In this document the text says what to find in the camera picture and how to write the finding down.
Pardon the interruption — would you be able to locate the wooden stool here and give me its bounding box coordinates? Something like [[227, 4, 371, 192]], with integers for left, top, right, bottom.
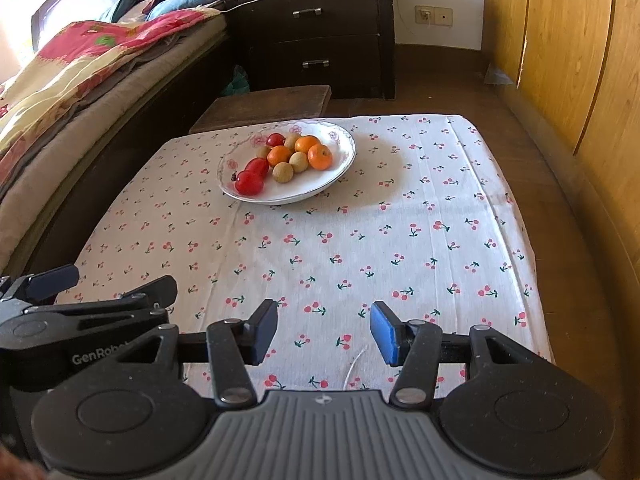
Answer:
[[189, 85, 332, 135]]

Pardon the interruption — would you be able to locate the small green bag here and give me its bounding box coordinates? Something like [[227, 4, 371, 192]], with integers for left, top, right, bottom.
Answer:
[[222, 65, 250, 97]]

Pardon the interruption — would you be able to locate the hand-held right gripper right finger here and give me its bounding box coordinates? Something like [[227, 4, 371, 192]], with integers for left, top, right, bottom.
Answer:
[[370, 301, 556, 408]]

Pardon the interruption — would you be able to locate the white floral rim plate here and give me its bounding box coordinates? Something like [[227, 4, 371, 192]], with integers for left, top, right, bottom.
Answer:
[[217, 118, 357, 205]]

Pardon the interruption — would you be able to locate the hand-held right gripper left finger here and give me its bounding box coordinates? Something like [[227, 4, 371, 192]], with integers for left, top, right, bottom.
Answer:
[[127, 298, 279, 406]]

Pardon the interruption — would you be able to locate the wall socket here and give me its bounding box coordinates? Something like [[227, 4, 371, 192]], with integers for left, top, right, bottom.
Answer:
[[414, 5, 454, 27]]

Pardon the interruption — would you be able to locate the floral blanket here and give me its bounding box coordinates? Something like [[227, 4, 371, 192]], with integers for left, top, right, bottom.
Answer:
[[0, 7, 223, 161]]

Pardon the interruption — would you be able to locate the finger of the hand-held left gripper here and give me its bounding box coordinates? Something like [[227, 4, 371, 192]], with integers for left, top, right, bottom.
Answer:
[[24, 275, 178, 332], [0, 264, 81, 306]]

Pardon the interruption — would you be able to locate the white thread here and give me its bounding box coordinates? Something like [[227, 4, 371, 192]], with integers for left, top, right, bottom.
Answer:
[[342, 347, 368, 391]]

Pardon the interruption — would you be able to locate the dark teal pillow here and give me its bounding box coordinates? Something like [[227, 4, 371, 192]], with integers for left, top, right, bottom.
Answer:
[[100, 0, 143, 23]]

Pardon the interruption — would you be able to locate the dark wooden bed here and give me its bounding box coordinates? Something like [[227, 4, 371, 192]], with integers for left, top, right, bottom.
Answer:
[[0, 0, 251, 281]]

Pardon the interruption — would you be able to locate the dark wooden nightstand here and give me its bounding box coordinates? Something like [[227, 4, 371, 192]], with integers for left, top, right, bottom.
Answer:
[[222, 0, 397, 101]]

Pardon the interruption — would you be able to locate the wooden wardrobe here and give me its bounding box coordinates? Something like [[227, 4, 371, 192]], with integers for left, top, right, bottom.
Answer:
[[482, 0, 640, 241]]

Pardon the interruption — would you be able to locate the cherry print tablecloth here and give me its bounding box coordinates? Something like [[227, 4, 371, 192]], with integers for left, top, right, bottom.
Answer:
[[55, 114, 553, 401]]

